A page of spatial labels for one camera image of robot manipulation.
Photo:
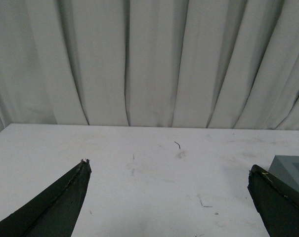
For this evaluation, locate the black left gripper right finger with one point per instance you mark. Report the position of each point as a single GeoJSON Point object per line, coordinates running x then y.
{"type": "Point", "coordinates": [275, 201]}

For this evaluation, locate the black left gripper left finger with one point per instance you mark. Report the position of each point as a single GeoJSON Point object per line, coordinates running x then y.
{"type": "Point", "coordinates": [53, 212]}

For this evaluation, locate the white pleated curtain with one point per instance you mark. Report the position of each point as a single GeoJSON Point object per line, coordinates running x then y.
{"type": "Point", "coordinates": [160, 63]}

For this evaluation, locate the gray base block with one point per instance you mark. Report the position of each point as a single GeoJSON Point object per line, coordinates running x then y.
{"type": "Point", "coordinates": [286, 168]}

